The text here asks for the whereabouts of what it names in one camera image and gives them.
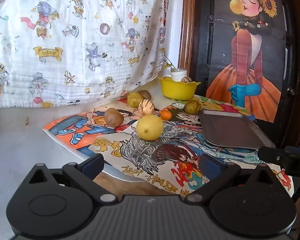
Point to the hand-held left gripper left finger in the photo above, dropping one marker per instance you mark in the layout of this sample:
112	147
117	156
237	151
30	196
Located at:
95	163

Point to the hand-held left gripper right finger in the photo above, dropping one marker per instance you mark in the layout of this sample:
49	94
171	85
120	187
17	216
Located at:
210	166

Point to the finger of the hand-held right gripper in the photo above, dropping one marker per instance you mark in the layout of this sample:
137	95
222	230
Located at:
271	156

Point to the metal tray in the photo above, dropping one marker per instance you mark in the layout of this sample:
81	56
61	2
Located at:
230	132

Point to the brown-green pear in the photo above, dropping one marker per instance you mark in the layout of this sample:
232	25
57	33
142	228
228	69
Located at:
113	117

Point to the yellow lemon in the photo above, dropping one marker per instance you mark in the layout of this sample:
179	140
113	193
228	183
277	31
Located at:
149	127

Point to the small orange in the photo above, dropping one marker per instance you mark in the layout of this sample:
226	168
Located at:
166	115

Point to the striped cream melon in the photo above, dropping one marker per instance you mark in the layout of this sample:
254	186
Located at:
186	79
146	107

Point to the brown kiwi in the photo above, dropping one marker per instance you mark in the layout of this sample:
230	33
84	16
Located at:
147	94

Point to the grey-haired figure drawing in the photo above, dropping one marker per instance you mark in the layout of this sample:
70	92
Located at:
145	155

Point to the metal door latch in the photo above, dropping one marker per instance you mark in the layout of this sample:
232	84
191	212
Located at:
290	91

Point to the yellow plastic bowl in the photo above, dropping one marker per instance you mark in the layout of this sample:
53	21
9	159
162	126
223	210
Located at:
177	91

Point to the white glass jar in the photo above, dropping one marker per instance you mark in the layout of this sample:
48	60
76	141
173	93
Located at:
178	75

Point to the yellow pear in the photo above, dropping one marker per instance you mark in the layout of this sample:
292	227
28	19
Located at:
166	78

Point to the yellow flower twig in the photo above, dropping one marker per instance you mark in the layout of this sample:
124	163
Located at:
168	65

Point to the dark wooden door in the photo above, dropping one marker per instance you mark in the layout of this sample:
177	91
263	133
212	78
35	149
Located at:
205	42

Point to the white cartoon printed blanket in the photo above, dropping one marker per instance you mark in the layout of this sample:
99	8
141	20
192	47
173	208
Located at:
65	30

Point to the wall poster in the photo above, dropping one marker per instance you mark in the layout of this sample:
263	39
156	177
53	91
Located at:
245	55

